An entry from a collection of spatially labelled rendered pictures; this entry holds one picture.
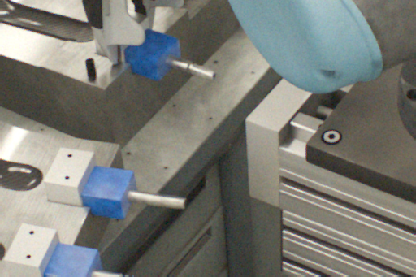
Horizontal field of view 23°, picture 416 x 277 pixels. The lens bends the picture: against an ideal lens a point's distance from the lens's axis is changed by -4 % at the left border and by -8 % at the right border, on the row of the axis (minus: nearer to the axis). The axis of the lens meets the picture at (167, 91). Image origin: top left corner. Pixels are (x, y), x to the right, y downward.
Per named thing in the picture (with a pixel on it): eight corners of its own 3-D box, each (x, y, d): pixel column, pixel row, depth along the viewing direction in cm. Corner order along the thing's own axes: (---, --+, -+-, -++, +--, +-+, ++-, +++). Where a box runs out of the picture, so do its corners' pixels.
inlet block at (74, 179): (194, 205, 101) (190, 165, 98) (180, 240, 98) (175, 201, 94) (70, 186, 105) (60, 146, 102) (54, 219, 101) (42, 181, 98)
